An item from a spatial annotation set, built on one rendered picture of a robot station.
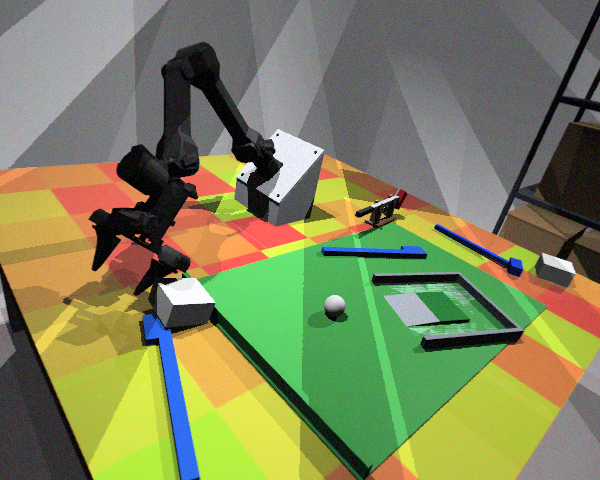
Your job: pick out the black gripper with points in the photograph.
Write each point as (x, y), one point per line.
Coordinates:
(169, 259)

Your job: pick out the white ball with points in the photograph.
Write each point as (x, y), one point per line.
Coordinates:
(334, 305)

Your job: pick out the green flat mat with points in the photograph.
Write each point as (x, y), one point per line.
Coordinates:
(364, 369)

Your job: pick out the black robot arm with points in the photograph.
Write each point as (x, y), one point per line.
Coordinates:
(176, 152)

